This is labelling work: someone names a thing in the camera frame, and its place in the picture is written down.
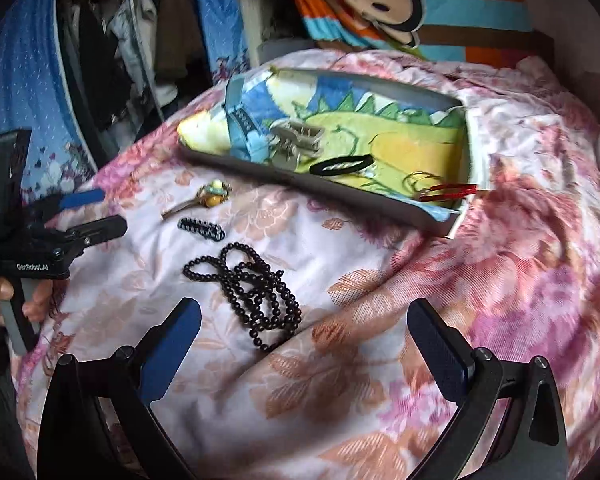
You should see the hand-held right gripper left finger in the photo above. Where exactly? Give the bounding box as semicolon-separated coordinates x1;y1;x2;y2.
36;297;203;480

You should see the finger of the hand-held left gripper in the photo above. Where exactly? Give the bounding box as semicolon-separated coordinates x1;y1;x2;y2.
54;215;129;252
34;187;107;227

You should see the black bead necklace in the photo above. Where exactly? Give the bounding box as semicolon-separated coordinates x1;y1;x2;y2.
182;242;302;354

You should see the pink floral bedspread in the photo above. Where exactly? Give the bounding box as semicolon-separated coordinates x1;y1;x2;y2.
10;49;600;480

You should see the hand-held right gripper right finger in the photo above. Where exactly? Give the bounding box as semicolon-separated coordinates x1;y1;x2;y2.
406;298;568;480

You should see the small black toothed hair clip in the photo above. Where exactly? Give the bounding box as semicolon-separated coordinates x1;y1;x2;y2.
177;217;227;242

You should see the striped monkey print blanket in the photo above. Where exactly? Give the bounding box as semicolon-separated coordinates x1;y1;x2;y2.
280;0;557;69

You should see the row of hanging clothes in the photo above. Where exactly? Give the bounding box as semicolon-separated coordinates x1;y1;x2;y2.
56;0;207;132

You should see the cardboard tray with crayon drawing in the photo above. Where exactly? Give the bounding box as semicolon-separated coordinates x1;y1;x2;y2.
177;65;489;239

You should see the blue dotted wardrobe curtain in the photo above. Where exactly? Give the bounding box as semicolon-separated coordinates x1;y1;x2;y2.
186;0;252;87
0;0;102;197

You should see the yellow bead hair stick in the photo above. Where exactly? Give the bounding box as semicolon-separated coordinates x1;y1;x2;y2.
161;180;232;221

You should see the red string bracelet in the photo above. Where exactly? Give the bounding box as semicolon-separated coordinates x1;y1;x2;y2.
400;170;482;205

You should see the grey hair claw clip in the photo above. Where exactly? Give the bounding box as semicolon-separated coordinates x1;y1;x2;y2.
265;120;327;172

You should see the black oval snap hair clip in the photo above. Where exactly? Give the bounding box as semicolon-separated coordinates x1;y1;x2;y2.
307;156;374;179

